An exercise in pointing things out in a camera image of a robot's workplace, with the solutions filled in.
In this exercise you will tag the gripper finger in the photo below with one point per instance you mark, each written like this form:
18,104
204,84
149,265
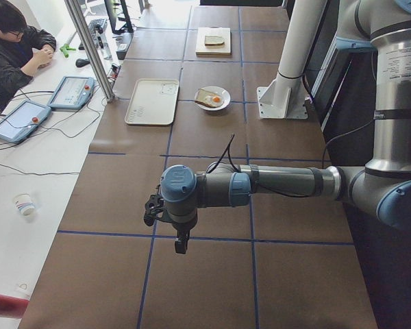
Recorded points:
180,246

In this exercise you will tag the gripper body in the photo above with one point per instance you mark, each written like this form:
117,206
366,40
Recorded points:
182,228

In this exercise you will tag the white plate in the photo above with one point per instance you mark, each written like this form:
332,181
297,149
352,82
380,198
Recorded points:
217,91

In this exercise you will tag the bread slice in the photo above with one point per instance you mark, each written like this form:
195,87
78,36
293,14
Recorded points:
214,41
200,95

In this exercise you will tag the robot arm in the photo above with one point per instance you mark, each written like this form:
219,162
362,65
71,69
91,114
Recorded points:
382,187

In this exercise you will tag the bread slice on plate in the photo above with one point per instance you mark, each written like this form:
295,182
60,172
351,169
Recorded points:
200,95

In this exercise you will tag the beige tray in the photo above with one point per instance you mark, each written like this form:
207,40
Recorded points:
153,102

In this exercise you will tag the fried egg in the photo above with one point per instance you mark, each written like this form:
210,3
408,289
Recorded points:
213,101

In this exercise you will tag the paper cup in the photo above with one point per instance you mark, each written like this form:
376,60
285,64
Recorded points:
24,204

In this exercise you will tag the white support pillar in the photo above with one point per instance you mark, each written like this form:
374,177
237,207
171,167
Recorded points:
284,97

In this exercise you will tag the far teach pendant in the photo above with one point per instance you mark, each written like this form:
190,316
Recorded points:
72,93

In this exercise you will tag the teach pendant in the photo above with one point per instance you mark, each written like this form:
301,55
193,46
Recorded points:
22,121
72,93

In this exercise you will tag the wooden cutting board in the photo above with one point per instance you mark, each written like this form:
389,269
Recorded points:
213,31

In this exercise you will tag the red object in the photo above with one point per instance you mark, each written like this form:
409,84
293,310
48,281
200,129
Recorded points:
12,307

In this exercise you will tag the near teach pendant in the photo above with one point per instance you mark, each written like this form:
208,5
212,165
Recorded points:
22,121

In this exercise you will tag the black computer mouse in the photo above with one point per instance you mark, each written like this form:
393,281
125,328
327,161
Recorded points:
80,62

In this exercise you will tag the green tool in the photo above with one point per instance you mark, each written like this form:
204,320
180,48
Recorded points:
66,47

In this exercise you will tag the black keyboard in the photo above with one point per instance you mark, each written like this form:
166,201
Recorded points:
94,26

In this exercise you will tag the seated person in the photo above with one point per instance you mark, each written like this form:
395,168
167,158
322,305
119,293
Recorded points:
24,49

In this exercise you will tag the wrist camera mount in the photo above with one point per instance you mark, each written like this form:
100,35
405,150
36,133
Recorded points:
155,210

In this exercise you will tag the aluminium frame post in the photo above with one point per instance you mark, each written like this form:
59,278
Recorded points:
82,30

